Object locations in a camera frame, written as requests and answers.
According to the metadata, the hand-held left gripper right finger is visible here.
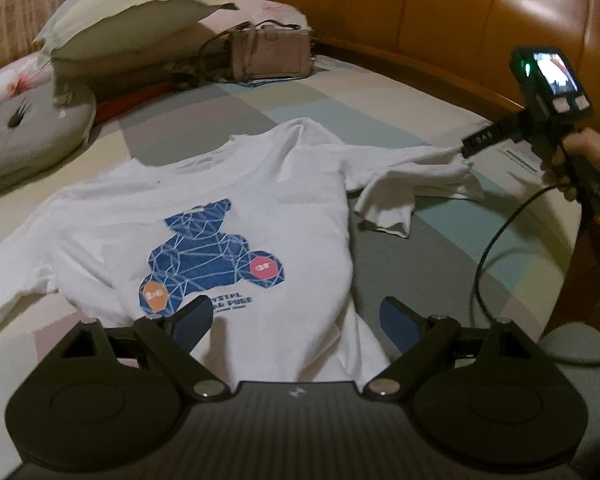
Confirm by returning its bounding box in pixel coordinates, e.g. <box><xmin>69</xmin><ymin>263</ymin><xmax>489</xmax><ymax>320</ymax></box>
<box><xmin>362</xmin><ymin>296</ymin><xmax>553</xmax><ymax>403</ymax></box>

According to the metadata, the cream pillow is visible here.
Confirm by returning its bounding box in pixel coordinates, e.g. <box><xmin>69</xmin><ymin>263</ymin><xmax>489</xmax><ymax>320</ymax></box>
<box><xmin>32</xmin><ymin>0</ymin><xmax>238</xmax><ymax>63</ymax></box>

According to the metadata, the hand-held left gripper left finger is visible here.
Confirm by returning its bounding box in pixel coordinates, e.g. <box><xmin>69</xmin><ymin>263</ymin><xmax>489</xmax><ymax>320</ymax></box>
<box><xmin>40</xmin><ymin>296</ymin><xmax>231</xmax><ymax>403</ymax></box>

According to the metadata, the grey brown pillow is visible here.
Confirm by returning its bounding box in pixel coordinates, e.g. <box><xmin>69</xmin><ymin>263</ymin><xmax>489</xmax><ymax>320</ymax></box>
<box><xmin>92</xmin><ymin>72</ymin><xmax>201</xmax><ymax>106</ymax></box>

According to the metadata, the white printed long-sleeve shirt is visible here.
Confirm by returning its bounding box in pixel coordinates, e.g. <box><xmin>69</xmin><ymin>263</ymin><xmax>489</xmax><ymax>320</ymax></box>
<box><xmin>0</xmin><ymin>117</ymin><xmax>486</xmax><ymax>383</ymax></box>

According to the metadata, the pink handbag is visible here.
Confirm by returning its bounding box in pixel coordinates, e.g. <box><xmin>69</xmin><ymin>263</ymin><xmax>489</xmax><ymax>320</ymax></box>
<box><xmin>197</xmin><ymin>20</ymin><xmax>316</xmax><ymax>83</ymax></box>

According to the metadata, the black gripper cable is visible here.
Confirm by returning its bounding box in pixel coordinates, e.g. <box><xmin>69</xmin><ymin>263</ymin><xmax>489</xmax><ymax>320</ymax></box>
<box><xmin>472</xmin><ymin>185</ymin><xmax>568</xmax><ymax>362</ymax></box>

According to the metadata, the pink floral pillow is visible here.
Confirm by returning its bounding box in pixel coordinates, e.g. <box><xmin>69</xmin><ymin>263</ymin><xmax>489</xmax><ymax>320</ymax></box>
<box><xmin>0</xmin><ymin>52</ymin><xmax>56</xmax><ymax>111</ymax></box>
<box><xmin>200</xmin><ymin>0</ymin><xmax>313</xmax><ymax>56</ymax></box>

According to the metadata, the red orange cloth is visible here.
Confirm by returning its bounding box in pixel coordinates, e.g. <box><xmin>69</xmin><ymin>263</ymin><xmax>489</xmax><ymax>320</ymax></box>
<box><xmin>95</xmin><ymin>92</ymin><xmax>176</xmax><ymax>126</ymax></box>

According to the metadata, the grey cushion with hole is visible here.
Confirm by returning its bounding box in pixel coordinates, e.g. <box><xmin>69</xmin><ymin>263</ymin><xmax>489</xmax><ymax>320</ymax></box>
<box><xmin>0</xmin><ymin>82</ymin><xmax>98</xmax><ymax>201</ymax></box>

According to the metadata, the beige pillow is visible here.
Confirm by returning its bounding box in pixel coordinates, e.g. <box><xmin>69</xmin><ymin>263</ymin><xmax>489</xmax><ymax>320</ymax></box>
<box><xmin>54</xmin><ymin>50</ymin><xmax>216</xmax><ymax>83</ymax></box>

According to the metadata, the bed with patchwork sheet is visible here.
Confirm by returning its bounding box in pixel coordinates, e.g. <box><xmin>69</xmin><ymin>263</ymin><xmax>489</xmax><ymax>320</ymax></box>
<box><xmin>0</xmin><ymin>50</ymin><xmax>588</xmax><ymax>480</ymax></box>

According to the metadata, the person's grey clothed leg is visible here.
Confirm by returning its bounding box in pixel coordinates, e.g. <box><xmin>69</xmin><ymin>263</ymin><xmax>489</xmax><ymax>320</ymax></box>
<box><xmin>536</xmin><ymin>322</ymin><xmax>600</xmax><ymax>411</ymax></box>

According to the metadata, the wooden headboard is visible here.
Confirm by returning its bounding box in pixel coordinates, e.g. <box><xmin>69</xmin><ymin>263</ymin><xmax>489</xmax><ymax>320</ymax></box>
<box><xmin>230</xmin><ymin>0</ymin><xmax>600</xmax><ymax>161</ymax></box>

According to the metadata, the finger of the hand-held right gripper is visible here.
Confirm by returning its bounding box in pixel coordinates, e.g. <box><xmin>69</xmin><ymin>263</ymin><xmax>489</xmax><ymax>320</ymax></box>
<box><xmin>460</xmin><ymin>114</ymin><xmax>531</xmax><ymax>157</ymax></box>

